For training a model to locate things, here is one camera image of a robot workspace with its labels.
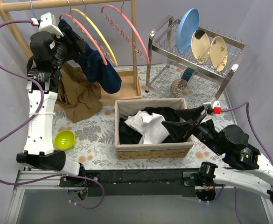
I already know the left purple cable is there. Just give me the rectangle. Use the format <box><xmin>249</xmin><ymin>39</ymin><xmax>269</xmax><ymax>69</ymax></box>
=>
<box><xmin>0</xmin><ymin>20</ymin><xmax>105</xmax><ymax>210</ymax></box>

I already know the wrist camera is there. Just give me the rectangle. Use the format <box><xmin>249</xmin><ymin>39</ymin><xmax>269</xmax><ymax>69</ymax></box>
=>
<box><xmin>201</xmin><ymin>98</ymin><xmax>221</xmax><ymax>123</ymax></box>
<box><xmin>31</xmin><ymin>12</ymin><xmax>63</xmax><ymax>39</ymax></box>

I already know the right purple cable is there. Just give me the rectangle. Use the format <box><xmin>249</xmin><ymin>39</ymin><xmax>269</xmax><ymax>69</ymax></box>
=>
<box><xmin>220</xmin><ymin>102</ymin><xmax>273</xmax><ymax>224</ymax></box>

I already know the brown garment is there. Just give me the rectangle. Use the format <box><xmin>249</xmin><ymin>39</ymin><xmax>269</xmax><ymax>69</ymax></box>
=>
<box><xmin>56</xmin><ymin>63</ymin><xmax>103</xmax><ymax>123</ymax></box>

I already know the teal cup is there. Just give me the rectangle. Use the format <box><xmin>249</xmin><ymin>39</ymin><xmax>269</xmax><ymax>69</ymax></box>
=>
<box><xmin>181</xmin><ymin>67</ymin><xmax>195</xmax><ymax>82</ymax></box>

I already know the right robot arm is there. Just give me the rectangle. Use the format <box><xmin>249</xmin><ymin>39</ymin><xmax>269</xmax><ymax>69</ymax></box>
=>
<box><xmin>162</xmin><ymin>105</ymin><xmax>273</xmax><ymax>204</ymax></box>

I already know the pink hanger of skirt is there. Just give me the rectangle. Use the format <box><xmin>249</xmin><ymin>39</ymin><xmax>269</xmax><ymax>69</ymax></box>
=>
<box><xmin>100</xmin><ymin>1</ymin><xmax>150</xmax><ymax>64</ymax></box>

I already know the blue plate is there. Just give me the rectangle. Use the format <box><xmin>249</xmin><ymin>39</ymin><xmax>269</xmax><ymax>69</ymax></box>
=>
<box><xmin>176</xmin><ymin>8</ymin><xmax>199</xmax><ymax>54</ymax></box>

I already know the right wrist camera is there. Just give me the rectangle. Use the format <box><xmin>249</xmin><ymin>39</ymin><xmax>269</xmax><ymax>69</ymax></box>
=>
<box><xmin>201</xmin><ymin>98</ymin><xmax>221</xmax><ymax>123</ymax></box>

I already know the metal dish rack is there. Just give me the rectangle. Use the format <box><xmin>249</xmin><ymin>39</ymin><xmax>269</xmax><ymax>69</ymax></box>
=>
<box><xmin>145</xmin><ymin>15</ymin><xmax>250</xmax><ymax>103</ymax></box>

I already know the yellow hanger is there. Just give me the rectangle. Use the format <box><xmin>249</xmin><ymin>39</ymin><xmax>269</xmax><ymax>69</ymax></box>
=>
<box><xmin>69</xmin><ymin>8</ymin><xmax>118</xmax><ymax>66</ymax></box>

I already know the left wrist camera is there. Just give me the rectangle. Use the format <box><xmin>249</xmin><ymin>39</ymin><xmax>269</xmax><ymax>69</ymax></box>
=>
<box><xmin>31</xmin><ymin>12</ymin><xmax>63</xmax><ymax>39</ymax></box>

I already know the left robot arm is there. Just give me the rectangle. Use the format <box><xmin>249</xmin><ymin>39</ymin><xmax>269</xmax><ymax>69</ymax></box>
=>
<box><xmin>16</xmin><ymin>27</ymin><xmax>86</xmax><ymax>187</ymax></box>

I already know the patterned bowl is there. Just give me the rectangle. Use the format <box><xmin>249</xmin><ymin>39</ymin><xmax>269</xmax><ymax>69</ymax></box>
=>
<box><xmin>170</xmin><ymin>79</ymin><xmax>187</xmax><ymax>98</ymax></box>

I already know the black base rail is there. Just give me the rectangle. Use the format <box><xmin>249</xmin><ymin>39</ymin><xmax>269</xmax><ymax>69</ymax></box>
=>
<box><xmin>59</xmin><ymin>169</ymin><xmax>217</xmax><ymax>203</ymax></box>

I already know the blue denim garment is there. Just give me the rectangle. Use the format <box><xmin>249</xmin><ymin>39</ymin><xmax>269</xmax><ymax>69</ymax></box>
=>
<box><xmin>58</xmin><ymin>19</ymin><xmax>122</xmax><ymax>94</ymax></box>

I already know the cream plate with flowers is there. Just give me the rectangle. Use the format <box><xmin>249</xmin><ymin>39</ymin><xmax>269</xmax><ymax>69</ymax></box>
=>
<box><xmin>210</xmin><ymin>36</ymin><xmax>228</xmax><ymax>72</ymax></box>

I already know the lime green bowl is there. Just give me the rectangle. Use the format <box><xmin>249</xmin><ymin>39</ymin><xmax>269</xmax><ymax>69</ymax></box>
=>
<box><xmin>54</xmin><ymin>130</ymin><xmax>76</xmax><ymax>150</ymax></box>

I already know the white cloth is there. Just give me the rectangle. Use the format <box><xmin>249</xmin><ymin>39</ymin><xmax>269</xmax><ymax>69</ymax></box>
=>
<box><xmin>125</xmin><ymin>110</ymin><xmax>169</xmax><ymax>144</ymax></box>

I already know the wooden clothes rack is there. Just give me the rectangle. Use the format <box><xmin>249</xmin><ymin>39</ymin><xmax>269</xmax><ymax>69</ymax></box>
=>
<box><xmin>0</xmin><ymin>0</ymin><xmax>141</xmax><ymax>106</ymax></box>

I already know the purple cable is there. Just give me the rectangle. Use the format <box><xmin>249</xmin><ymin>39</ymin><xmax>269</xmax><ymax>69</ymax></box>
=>
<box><xmin>0</xmin><ymin>20</ymin><xmax>105</xmax><ymax>210</ymax></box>
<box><xmin>220</xmin><ymin>102</ymin><xmax>273</xmax><ymax>224</ymax></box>

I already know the pink hanger with denim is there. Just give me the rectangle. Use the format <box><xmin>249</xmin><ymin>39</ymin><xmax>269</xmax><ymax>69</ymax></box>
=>
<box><xmin>58</xmin><ymin>13</ymin><xmax>108</xmax><ymax>66</ymax></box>

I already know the floral table mat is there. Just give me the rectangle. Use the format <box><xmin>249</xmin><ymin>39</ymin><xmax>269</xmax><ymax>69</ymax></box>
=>
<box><xmin>52</xmin><ymin>65</ymin><xmax>237</xmax><ymax>169</ymax></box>

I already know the cream plate with dark spot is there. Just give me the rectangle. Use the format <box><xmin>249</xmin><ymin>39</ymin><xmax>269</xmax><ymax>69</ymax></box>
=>
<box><xmin>191</xmin><ymin>29</ymin><xmax>210</xmax><ymax>64</ymax></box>

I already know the wicker basket with liner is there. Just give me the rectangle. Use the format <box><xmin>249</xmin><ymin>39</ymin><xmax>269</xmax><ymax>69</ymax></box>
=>
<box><xmin>114</xmin><ymin>98</ymin><xmax>194</xmax><ymax>160</ymax></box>

